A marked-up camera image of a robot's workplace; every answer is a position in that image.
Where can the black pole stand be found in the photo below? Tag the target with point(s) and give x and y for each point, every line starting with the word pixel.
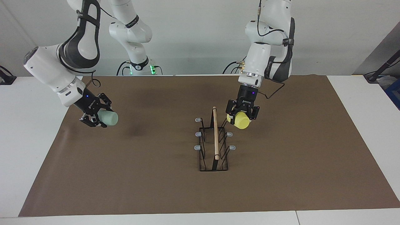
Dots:
pixel 382 65

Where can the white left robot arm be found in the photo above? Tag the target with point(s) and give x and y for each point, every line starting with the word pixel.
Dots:
pixel 259 56

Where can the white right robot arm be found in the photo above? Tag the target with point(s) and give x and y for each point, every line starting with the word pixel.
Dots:
pixel 47 68

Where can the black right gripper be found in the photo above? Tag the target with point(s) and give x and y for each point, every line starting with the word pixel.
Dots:
pixel 89 103

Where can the pale green plastic cup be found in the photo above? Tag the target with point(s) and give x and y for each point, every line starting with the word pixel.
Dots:
pixel 109 118

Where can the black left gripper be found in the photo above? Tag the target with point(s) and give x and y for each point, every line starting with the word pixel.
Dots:
pixel 247 98

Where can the black clamp stand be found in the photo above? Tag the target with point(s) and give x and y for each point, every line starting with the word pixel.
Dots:
pixel 6 78

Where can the brown table mat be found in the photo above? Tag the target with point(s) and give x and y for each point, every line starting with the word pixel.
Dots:
pixel 156 187

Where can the blue box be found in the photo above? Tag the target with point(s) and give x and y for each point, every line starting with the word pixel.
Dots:
pixel 394 93

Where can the yellow plastic cup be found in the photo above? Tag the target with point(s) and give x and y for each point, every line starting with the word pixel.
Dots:
pixel 242 122

